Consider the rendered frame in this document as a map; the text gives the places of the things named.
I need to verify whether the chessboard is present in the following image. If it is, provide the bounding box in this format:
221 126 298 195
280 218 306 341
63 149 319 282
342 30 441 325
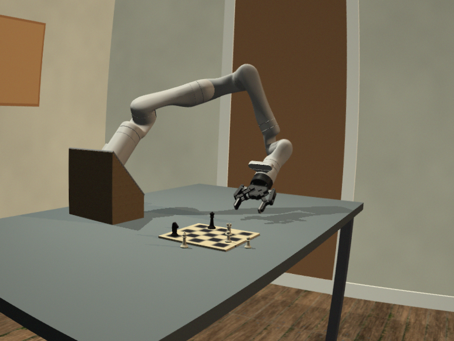
158 223 260 252

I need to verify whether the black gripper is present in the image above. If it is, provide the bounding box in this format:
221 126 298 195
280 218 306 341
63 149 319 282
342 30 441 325
233 173 276 214

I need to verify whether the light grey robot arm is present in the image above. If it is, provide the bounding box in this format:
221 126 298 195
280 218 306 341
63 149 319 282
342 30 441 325
102 64 293 183

